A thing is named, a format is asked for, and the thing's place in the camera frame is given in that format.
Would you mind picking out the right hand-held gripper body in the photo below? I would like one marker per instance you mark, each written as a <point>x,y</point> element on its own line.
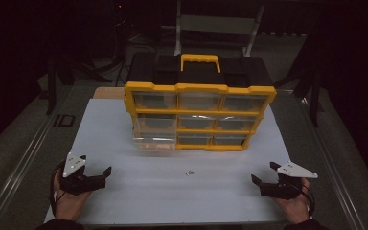
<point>279,190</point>

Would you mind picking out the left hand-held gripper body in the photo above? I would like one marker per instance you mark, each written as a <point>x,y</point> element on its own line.
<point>76,185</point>

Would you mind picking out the clear plastic organizer drawer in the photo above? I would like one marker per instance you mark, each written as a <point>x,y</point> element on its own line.
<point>155,140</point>

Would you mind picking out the small metal screw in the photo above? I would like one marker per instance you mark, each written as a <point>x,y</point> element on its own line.
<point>189,172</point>

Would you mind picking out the person's left hand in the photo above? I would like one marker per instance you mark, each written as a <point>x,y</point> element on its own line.
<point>70,204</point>

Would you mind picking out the person's right hand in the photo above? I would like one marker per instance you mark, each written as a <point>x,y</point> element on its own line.
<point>295,207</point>

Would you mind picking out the black tripod stand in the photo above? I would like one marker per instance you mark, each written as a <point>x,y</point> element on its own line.
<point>314,92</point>
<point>50,86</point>

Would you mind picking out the set of clear drawers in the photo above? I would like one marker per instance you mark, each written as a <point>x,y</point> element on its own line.
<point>199,101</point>

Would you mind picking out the yellow black organizer cabinet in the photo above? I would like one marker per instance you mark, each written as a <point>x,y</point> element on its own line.
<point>201,76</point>

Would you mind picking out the black stand with red light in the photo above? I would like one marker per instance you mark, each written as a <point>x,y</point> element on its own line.
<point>119,32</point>

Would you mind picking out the grey metal stand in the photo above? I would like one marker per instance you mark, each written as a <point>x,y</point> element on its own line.
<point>215,24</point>

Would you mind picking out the metal floor rail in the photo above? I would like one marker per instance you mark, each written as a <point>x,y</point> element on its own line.
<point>22,163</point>
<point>332,163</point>

